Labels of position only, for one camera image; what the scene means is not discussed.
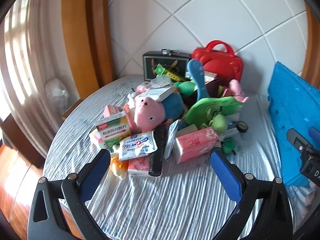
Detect green white medicine box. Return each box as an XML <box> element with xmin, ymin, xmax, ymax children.
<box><xmin>95</xmin><ymin>116</ymin><xmax>132</xmax><ymax>143</ymax></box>

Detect large pink tissue pack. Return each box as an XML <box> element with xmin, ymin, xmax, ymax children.
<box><xmin>173</xmin><ymin>127</ymin><xmax>220</xmax><ymax>165</ymax></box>

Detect green one-eyed monster toy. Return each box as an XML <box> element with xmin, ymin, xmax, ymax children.
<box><xmin>209</xmin><ymin>114</ymin><xmax>229</xmax><ymax>133</ymax></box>

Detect white blue wet wipes packet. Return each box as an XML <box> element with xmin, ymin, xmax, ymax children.
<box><xmin>118</xmin><ymin>131</ymin><xmax>158</xmax><ymax>162</ymax></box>

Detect white flat box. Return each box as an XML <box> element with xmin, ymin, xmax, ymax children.
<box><xmin>147</xmin><ymin>86</ymin><xmax>175</xmax><ymax>103</ymax></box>

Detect red plastic carry case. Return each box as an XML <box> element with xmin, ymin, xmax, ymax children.
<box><xmin>191</xmin><ymin>40</ymin><xmax>244</xmax><ymax>83</ymax></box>

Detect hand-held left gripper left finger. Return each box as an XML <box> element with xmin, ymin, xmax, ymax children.
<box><xmin>27</xmin><ymin>149</ymin><xmax>112</xmax><ymax>240</ymax></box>

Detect green jar lid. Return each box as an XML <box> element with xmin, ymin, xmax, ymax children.
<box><xmin>222</xmin><ymin>140</ymin><xmax>237</xmax><ymax>155</ymax></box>

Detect pink green flat box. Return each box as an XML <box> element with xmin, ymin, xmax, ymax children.
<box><xmin>89</xmin><ymin>129</ymin><xmax>118</xmax><ymax>153</ymax></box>

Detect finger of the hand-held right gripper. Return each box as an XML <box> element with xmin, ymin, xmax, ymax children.
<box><xmin>286</xmin><ymin>128</ymin><xmax>314</xmax><ymax>154</ymax></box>
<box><xmin>308</xmin><ymin>126</ymin><xmax>320</xmax><ymax>142</ymax></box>

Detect pale cardboard carton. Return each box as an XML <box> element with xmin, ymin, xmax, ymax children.
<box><xmin>177</xmin><ymin>124</ymin><xmax>199</xmax><ymax>137</ymax></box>

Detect dark wooden cabinet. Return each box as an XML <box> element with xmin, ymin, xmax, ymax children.
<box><xmin>0</xmin><ymin>112</ymin><xmax>45</xmax><ymax>168</ymax></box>

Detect wooden door frame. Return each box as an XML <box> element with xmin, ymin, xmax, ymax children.
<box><xmin>300</xmin><ymin>5</ymin><xmax>320</xmax><ymax>85</ymax></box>
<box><xmin>61</xmin><ymin>0</ymin><xmax>115</xmax><ymax>100</ymax></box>

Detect small green plush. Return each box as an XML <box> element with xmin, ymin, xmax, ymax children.
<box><xmin>174</xmin><ymin>80</ymin><xmax>198</xmax><ymax>97</ymax></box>

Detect white teal box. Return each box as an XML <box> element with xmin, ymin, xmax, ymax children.
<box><xmin>220</xmin><ymin>122</ymin><xmax>238</xmax><ymax>138</ymax></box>

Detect small white box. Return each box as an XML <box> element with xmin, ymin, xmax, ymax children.
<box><xmin>204</xmin><ymin>70</ymin><xmax>218</xmax><ymax>83</ymax></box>

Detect blue white sachet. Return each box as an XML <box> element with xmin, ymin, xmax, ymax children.
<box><xmin>164</xmin><ymin>120</ymin><xmax>180</xmax><ymax>159</ymax></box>

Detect yellow plush toy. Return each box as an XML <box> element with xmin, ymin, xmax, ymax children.
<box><xmin>110</xmin><ymin>145</ymin><xmax>129</xmax><ymax>180</ymax></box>

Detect blue plastic crate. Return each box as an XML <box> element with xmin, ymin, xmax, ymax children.
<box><xmin>267</xmin><ymin>61</ymin><xmax>320</xmax><ymax>187</ymax></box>

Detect black folded umbrella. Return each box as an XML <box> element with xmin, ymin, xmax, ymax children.
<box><xmin>148</xmin><ymin>125</ymin><xmax>167</xmax><ymax>177</ymax></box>

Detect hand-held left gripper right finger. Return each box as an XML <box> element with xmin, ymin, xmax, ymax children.
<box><xmin>210</xmin><ymin>151</ymin><xmax>293</xmax><ymax>240</ymax></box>

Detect long green box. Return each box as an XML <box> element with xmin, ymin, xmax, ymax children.
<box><xmin>154</xmin><ymin>64</ymin><xmax>187</xmax><ymax>80</ymax></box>

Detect small pink tissue pack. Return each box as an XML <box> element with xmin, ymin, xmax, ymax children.
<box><xmin>127</xmin><ymin>155</ymin><xmax>152</xmax><ymax>177</ymax></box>

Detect dark framed box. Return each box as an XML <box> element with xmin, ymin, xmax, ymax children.
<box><xmin>142</xmin><ymin>49</ymin><xmax>192</xmax><ymax>82</ymax></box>

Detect white sheer curtain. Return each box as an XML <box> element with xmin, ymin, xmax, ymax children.
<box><xmin>0</xmin><ymin>0</ymin><xmax>80</xmax><ymax>160</ymax></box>

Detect green plush toy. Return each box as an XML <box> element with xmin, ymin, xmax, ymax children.
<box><xmin>185</xmin><ymin>96</ymin><xmax>244</xmax><ymax>128</ymax></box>

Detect large pink pig plush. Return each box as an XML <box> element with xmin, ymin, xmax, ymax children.
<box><xmin>127</xmin><ymin>91</ymin><xmax>185</xmax><ymax>132</ymax></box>

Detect dark maroon container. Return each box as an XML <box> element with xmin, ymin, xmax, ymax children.
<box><xmin>200</xmin><ymin>77</ymin><xmax>223</xmax><ymax>98</ymax></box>

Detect blue plastic paddle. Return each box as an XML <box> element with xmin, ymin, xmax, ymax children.
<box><xmin>186</xmin><ymin>59</ymin><xmax>212</xmax><ymax>105</ymax></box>

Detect small pink pig plush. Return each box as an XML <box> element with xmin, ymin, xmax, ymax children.
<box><xmin>229</xmin><ymin>79</ymin><xmax>250</xmax><ymax>103</ymax></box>

